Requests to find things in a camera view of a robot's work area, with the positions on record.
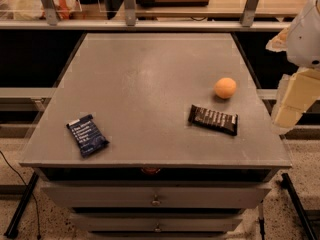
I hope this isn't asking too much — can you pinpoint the white orange plastic bag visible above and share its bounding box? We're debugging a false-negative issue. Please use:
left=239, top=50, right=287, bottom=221
left=0, top=0, right=81, bottom=21

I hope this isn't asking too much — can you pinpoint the blue blueberry rxbar wrapper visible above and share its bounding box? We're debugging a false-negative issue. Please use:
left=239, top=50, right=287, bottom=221
left=66, top=114, right=109, bottom=158

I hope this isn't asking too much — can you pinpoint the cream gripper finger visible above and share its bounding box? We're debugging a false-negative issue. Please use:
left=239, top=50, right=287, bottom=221
left=271, top=67, right=320, bottom=128
left=266, top=28, right=289, bottom=52

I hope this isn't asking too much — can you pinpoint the upper drawer metal knob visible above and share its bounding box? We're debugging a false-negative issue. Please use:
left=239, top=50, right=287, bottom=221
left=151, top=195, right=161, bottom=206

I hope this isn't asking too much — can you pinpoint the black left floor bar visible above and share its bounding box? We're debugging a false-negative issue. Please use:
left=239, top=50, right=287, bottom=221
left=1, top=173, right=39, bottom=239

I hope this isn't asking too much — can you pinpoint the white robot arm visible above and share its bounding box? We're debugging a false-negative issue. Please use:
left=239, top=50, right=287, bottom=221
left=266, top=0, right=320, bottom=134

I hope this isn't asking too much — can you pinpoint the grey drawer cabinet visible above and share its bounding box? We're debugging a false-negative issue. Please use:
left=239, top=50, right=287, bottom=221
left=23, top=33, right=291, bottom=240

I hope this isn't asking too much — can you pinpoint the dark chocolate rxbar wrapper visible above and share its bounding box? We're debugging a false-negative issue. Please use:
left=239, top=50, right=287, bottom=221
left=188, top=105, right=238, bottom=136

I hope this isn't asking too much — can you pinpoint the black floor cable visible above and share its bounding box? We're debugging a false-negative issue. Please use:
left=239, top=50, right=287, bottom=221
left=0, top=150, right=42, bottom=240

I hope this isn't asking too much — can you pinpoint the lower drawer metal knob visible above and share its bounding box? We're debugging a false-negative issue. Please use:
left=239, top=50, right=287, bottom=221
left=154, top=224, right=162, bottom=233

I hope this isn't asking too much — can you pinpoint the black floor bar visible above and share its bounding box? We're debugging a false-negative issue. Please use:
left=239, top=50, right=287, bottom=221
left=1, top=173, right=39, bottom=239
left=281, top=173, right=318, bottom=240

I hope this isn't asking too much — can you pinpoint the orange round fruit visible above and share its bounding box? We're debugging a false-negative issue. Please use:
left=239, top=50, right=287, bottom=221
left=214, top=78, right=237, bottom=99

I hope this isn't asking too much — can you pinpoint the black right floor bar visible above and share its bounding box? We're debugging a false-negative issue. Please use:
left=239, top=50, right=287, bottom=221
left=281, top=173, right=318, bottom=240

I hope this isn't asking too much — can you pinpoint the drawer metal knob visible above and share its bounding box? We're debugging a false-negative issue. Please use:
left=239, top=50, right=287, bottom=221
left=154, top=224, right=162, bottom=233
left=151, top=195, right=161, bottom=206

